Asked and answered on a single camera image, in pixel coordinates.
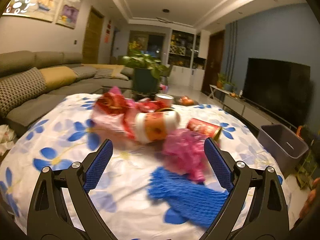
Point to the wooden door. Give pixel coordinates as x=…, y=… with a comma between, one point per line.
x=91, y=44

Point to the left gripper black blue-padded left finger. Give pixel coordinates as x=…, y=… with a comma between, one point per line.
x=48, y=216

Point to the fruit bowl with oranges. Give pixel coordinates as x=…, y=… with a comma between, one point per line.
x=184, y=101

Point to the person's right hand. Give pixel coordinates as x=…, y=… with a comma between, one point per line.
x=309, y=202

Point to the white blue-flowered tablecloth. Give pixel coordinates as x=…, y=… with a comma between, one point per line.
x=66, y=135

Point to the mustard yellow cushion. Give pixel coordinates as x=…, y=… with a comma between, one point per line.
x=57, y=77

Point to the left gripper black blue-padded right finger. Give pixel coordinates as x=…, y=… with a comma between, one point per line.
x=267, y=217

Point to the white floral cloth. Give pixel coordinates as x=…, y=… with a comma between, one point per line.
x=7, y=139

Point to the purple wall painting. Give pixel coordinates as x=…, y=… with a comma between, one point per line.
x=68, y=14

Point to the grey trash bin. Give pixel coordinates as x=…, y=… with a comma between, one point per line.
x=284, y=146

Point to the houndstooth cushion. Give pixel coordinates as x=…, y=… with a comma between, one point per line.
x=20, y=88

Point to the green potted plant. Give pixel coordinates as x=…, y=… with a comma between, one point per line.
x=147, y=72

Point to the black television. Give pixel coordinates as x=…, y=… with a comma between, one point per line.
x=281, y=88

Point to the pink plastic bag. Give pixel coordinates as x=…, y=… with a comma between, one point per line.
x=183, y=152

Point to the grey sectional sofa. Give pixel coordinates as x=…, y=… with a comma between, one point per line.
x=91, y=79

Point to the red snack box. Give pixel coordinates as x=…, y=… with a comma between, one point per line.
x=210, y=130

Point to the red white plastic bag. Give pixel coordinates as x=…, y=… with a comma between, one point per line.
x=113, y=111

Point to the grey tv cabinet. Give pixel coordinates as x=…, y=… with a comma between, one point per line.
x=258, y=118

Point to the sailboat wall painting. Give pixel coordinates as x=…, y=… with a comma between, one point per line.
x=44, y=10

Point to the white orange paper cup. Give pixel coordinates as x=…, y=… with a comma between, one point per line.
x=150, y=127

